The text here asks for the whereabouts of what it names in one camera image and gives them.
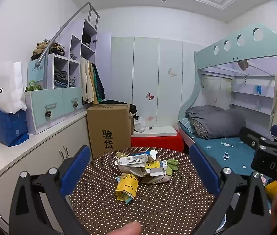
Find grey duvet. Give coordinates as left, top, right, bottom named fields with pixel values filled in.
left=186, top=105, right=246, bottom=139

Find teal drawer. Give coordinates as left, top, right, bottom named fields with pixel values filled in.
left=62, top=87, right=83, bottom=114
left=31, top=92, right=64, bottom=128

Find white shopping bag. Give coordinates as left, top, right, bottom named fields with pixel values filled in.
left=0, top=60, right=27, bottom=114

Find red bench with white top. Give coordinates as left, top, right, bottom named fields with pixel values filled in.
left=131, top=126, right=185, bottom=153

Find brown polka-dot tablecloth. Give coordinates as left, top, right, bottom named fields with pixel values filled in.
left=69, top=147, right=224, bottom=235

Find pile of clothes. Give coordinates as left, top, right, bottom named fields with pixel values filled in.
left=32, top=39, right=65, bottom=60

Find person's left hand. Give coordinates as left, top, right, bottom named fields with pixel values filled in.
left=109, top=221, right=142, bottom=235

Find white and blue carton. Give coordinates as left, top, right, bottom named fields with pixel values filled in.
left=129, top=150, right=157, bottom=161

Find grey metal handrail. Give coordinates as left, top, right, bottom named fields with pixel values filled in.
left=35, top=2, right=101, bottom=90

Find grey hanging object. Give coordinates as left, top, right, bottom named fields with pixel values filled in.
left=237, top=60, right=249, bottom=71

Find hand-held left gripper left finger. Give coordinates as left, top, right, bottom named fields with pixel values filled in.
left=9, top=145, right=91, bottom=235

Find brown cardboard box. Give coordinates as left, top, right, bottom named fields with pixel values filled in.
left=87, top=103, right=132, bottom=159

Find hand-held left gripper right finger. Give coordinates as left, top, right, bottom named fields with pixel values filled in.
left=189, top=144, right=272, bottom=235

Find blue bag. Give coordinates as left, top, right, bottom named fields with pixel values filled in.
left=0, top=108, right=30, bottom=147

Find blue patterned bed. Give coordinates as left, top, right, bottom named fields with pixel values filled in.
left=179, top=117, right=271, bottom=177

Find beige paper wrapper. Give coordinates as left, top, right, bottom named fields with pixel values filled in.
left=138, top=174, right=172, bottom=184

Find dark hanging jacket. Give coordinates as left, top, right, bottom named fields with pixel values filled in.
left=94, top=64, right=106, bottom=101

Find white low cabinet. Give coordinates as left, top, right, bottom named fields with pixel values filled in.
left=0, top=108, right=92, bottom=235

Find beige hanging jacket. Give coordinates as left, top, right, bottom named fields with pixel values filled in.
left=80, top=57, right=98, bottom=104

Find yellow paper bag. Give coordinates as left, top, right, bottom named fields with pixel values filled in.
left=115, top=174, right=140, bottom=205

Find brown paper bag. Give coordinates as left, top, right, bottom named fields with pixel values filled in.
left=117, top=164, right=149, bottom=178

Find white wardrobe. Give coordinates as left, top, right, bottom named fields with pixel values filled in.
left=111, top=37, right=202, bottom=133

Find green plant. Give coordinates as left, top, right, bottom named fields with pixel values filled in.
left=25, top=80, right=42, bottom=92

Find black cloth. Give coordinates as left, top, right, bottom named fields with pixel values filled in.
left=99, top=99, right=137, bottom=114

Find white yellow blue carton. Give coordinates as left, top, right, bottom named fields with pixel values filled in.
left=144, top=159, right=169, bottom=177

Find purple white stair cabinet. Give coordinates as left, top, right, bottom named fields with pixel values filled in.
left=24, top=18, right=112, bottom=135

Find teal bunk bed frame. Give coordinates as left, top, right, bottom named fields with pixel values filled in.
left=178, top=24, right=277, bottom=152

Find yellow pillow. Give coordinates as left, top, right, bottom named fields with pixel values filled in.
left=265, top=181, right=277, bottom=201

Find white plastic bag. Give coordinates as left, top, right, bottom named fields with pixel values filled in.
left=134, top=116, right=147, bottom=133

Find folded clothes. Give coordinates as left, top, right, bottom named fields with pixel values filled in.
left=53, top=70, right=76, bottom=89

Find green plush cloth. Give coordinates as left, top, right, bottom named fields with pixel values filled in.
left=164, top=159, right=179, bottom=175

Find green hanging garment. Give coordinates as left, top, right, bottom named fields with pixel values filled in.
left=92, top=64, right=105, bottom=103

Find white bed shelf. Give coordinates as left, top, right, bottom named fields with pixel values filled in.
left=230, top=76, right=276, bottom=123

